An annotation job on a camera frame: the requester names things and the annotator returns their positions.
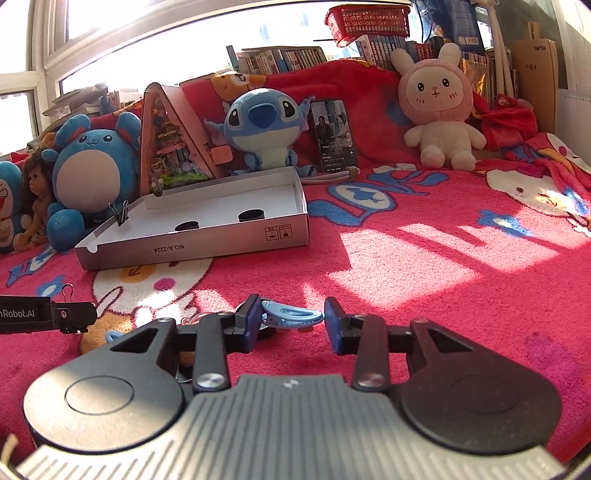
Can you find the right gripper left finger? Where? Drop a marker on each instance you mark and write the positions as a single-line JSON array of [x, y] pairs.
[[219, 334]]

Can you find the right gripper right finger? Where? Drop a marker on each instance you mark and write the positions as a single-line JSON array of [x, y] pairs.
[[366, 337]]

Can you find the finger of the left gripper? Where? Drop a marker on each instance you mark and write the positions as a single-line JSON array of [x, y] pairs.
[[73, 317]]

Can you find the light blue plastic clip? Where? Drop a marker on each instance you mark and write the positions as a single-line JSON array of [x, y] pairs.
[[113, 335], [282, 316]]

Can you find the black oval cap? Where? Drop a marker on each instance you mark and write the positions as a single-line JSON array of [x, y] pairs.
[[187, 226]]

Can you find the black round cap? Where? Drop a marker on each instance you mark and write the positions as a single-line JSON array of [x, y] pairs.
[[251, 215]]

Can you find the large black binder clip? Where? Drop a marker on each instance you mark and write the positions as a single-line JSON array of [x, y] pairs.
[[67, 292]]

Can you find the black binder clip on box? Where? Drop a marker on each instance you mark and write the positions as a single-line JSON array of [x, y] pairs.
[[119, 211]]

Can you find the white cardboard box tray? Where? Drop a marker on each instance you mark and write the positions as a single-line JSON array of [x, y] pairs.
[[148, 236]]

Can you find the Doraemon plush toy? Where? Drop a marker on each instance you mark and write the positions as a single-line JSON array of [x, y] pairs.
[[13, 221]]

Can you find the brown haired doll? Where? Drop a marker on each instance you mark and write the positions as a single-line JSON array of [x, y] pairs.
[[38, 196]]

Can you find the round blue plush toy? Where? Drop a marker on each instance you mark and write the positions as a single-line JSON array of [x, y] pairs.
[[94, 172]]

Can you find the red cartoon blanket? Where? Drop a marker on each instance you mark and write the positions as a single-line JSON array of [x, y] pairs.
[[496, 255]]

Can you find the pink triangular toy house box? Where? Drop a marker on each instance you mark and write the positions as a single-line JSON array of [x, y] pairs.
[[174, 146]]

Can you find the smartphone with screen on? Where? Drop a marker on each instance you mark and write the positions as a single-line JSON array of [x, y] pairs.
[[330, 123]]

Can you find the Stitch plush toy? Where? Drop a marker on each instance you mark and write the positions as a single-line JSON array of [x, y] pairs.
[[264, 124]]

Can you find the pink bunny plush toy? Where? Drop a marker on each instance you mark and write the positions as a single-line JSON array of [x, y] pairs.
[[437, 96]]

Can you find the row of books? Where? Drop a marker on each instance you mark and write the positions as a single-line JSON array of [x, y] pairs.
[[375, 50]]

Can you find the red plastic basket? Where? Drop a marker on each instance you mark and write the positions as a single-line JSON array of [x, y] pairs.
[[347, 22]]

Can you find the brown cardboard box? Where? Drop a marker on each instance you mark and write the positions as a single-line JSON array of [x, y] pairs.
[[536, 61]]

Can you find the blue paper bag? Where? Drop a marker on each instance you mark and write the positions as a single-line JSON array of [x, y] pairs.
[[454, 20]]

